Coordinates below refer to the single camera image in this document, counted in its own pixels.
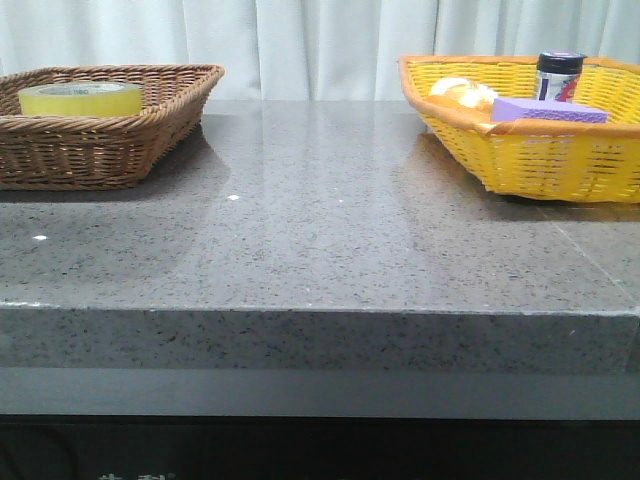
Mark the yellow tape roll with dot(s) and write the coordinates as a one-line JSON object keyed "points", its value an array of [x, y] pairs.
{"points": [[85, 98]]}

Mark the white curtain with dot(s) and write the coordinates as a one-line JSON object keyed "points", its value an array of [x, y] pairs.
{"points": [[306, 50]]}

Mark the bread roll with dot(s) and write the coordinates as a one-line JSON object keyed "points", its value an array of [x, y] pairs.
{"points": [[464, 94]]}

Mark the purple sponge block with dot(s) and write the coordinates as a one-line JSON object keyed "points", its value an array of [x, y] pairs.
{"points": [[511, 109]]}

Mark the yellow wicker basket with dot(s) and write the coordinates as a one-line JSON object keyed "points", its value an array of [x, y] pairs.
{"points": [[537, 159]]}

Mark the black-capped seasoning jar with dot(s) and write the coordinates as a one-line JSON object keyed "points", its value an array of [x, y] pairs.
{"points": [[557, 75]]}

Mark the brown wicker basket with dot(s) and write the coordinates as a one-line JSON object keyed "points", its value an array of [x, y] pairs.
{"points": [[84, 153]]}

